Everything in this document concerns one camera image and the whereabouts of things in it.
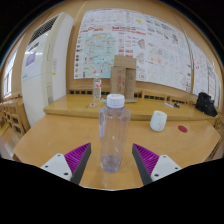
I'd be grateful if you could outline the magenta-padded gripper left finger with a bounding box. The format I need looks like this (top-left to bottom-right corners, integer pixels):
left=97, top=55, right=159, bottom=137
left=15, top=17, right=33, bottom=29
left=40, top=142, right=92, bottom=186

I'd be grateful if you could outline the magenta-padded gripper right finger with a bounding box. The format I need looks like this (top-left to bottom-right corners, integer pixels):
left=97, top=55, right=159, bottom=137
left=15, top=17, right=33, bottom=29
left=131, top=143, right=183, bottom=187

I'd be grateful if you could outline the clear plastic bottle white cap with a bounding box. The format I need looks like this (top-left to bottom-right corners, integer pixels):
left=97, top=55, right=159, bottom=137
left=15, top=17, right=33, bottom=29
left=98, top=93, right=132, bottom=174

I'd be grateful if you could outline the white ceramic mug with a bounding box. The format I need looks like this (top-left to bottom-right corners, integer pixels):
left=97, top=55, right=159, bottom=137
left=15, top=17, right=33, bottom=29
left=149, top=110, right=168, bottom=133

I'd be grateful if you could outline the flat round red coaster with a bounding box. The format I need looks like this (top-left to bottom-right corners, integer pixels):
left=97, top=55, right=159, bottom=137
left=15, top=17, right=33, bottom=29
left=177, top=124, right=189, bottom=134

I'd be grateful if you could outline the clear bottle with red label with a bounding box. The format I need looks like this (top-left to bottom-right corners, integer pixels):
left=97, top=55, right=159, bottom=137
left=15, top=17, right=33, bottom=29
left=92, top=74, right=103, bottom=101

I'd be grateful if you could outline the wooden chair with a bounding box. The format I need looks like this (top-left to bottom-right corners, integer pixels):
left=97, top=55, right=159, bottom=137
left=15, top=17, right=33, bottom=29
left=211, top=114, right=224, bottom=161
left=0, top=95, right=27, bottom=135

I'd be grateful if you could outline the black bag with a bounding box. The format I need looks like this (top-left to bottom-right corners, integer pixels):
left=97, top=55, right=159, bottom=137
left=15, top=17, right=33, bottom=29
left=194, top=91, right=219, bottom=118

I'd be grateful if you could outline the brown cardboard stand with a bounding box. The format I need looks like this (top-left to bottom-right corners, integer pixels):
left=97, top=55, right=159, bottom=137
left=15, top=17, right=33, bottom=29
left=110, top=55, right=138, bottom=104

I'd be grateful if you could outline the white standing air conditioner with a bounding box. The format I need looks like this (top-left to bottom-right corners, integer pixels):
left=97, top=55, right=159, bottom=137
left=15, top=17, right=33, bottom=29
left=20, top=12, right=75, bottom=128

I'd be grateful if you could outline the window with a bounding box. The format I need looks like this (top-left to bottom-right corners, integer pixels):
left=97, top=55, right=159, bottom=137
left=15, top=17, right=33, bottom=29
left=2, top=49, right=18, bottom=100

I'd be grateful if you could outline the large wall poster with diagrams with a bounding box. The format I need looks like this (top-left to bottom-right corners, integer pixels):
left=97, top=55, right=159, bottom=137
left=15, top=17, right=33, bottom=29
left=186, top=34, right=223, bottom=108

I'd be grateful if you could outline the large wall poster with map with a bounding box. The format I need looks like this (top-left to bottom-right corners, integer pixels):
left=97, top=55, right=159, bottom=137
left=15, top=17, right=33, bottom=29
left=73, top=8, right=193, bottom=94

